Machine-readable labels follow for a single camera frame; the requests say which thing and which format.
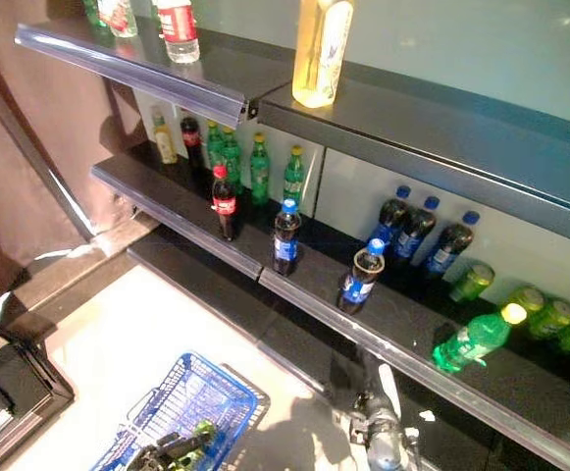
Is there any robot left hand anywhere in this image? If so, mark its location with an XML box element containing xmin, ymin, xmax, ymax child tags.
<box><xmin>126</xmin><ymin>419</ymin><xmax>218</xmax><ymax>471</ymax></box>

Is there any dark shelf board plain edge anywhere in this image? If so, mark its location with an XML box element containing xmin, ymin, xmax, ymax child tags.
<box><xmin>256</xmin><ymin>62</ymin><xmax>570</xmax><ymax>237</ymax></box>

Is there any dark base shelf board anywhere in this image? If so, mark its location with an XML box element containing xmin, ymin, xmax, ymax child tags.
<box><xmin>126</xmin><ymin>230</ymin><xmax>550</xmax><ymax>471</ymax></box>

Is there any dark shelf board clear strip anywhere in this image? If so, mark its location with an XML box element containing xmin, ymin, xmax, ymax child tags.
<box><xmin>258</xmin><ymin>215</ymin><xmax>570</xmax><ymax>471</ymax></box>
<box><xmin>14</xmin><ymin>17</ymin><xmax>295</xmax><ymax>131</ymax></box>
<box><xmin>90</xmin><ymin>140</ymin><xmax>315</xmax><ymax>282</ymax></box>

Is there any small yellow tea bottle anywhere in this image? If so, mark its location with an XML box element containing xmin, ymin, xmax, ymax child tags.
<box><xmin>151</xmin><ymin>110</ymin><xmax>180</xmax><ymax>166</ymax></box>

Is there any yellow tea bottle large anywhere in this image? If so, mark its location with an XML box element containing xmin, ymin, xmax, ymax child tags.
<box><xmin>291</xmin><ymin>0</ymin><xmax>355</xmax><ymax>109</ymax></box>

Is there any water bottle red label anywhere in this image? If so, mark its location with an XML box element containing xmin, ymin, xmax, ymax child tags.
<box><xmin>155</xmin><ymin>0</ymin><xmax>201</xmax><ymax>66</ymax></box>

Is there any clear bottle red white label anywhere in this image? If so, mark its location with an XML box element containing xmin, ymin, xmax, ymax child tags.
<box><xmin>96</xmin><ymin>0</ymin><xmax>139</xmax><ymax>39</ymax></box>

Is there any green soda bottle yellow cap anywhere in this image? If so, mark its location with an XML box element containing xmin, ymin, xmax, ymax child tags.
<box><xmin>220</xmin><ymin>126</ymin><xmax>243</xmax><ymax>196</ymax></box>
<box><xmin>283</xmin><ymin>144</ymin><xmax>306</xmax><ymax>216</ymax></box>
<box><xmin>206</xmin><ymin>119</ymin><xmax>226</xmax><ymax>171</ymax></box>
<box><xmin>431</xmin><ymin>302</ymin><xmax>529</xmax><ymax>374</ymax></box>
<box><xmin>249</xmin><ymin>132</ymin><xmax>272</xmax><ymax>207</ymax></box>

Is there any black metal pole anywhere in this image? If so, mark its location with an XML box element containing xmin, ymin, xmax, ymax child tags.
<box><xmin>0</xmin><ymin>26</ymin><xmax>97</xmax><ymax>242</ymax></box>

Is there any black cabinet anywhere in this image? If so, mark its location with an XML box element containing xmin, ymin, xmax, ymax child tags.
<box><xmin>0</xmin><ymin>309</ymin><xmax>77</xmax><ymax>471</ymax></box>

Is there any blue plastic shopping basket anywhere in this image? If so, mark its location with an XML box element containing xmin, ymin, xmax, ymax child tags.
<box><xmin>89</xmin><ymin>351</ymin><xmax>272</xmax><ymax>471</ymax></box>

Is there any cola bottle blue label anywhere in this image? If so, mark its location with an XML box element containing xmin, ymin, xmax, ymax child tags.
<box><xmin>336</xmin><ymin>237</ymin><xmax>389</xmax><ymax>316</ymax></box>
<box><xmin>392</xmin><ymin>195</ymin><xmax>441</xmax><ymax>267</ymax></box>
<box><xmin>271</xmin><ymin>197</ymin><xmax>303</xmax><ymax>278</ymax></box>
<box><xmin>368</xmin><ymin>184</ymin><xmax>412</xmax><ymax>246</ymax></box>
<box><xmin>422</xmin><ymin>210</ymin><xmax>482</xmax><ymax>280</ymax></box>

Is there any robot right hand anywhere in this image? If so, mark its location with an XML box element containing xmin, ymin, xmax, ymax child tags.
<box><xmin>330</xmin><ymin>342</ymin><xmax>389</xmax><ymax>411</ymax></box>

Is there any cola bottle red label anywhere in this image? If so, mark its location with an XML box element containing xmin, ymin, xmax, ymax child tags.
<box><xmin>180</xmin><ymin>116</ymin><xmax>206</xmax><ymax>172</ymax></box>
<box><xmin>210</xmin><ymin>164</ymin><xmax>239</xmax><ymax>243</ymax></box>

